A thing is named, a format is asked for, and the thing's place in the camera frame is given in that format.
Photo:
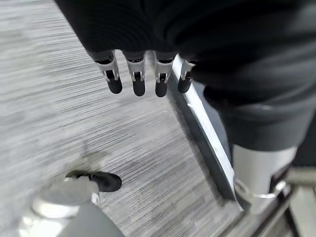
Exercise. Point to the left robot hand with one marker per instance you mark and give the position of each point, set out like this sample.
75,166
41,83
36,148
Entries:
187,29

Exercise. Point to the silver metal frame bar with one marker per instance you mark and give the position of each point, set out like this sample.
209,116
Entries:
209,128

